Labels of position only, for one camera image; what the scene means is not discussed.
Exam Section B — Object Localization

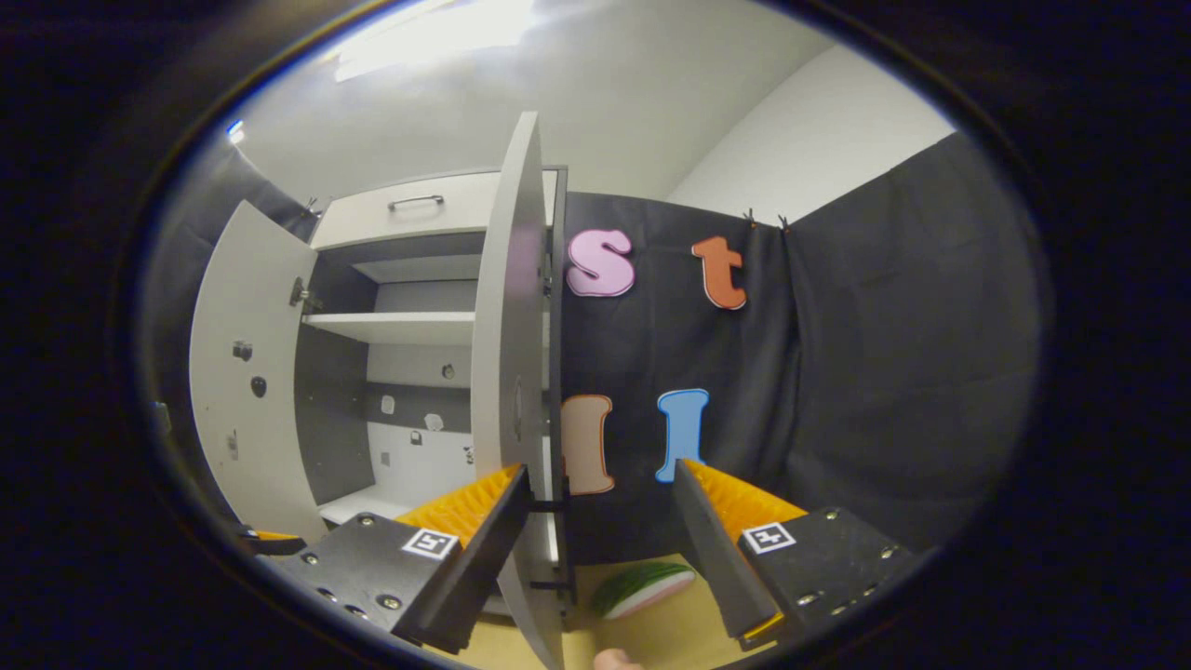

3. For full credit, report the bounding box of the grey and white cabinet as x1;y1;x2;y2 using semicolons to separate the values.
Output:
296;166;570;617

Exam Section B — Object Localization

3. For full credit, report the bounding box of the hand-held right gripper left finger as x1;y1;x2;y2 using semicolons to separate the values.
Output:
279;463;533;654

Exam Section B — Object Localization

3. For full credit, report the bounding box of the white cabinet shelf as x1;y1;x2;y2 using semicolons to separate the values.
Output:
302;312;477;347

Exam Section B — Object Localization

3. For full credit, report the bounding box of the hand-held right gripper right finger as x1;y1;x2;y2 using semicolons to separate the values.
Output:
672;458;917;650

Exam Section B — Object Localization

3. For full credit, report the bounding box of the black backdrop cloth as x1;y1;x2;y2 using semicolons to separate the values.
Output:
556;130;1048;570

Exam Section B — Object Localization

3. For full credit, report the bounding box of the white door with phone sticker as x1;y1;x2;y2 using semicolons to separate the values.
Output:
189;200;329;546

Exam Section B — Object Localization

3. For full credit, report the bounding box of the watermelon slice toy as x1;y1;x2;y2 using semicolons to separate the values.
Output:
593;561;697;622

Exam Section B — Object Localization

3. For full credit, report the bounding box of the white door with calendar sticker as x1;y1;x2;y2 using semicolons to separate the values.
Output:
470;112;570;670

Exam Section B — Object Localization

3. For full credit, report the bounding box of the white cabinet drawer front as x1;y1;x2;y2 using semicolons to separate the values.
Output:
310;170;559;250

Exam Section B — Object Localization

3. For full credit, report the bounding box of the black door handle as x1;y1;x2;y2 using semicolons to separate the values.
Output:
527;489;573;601

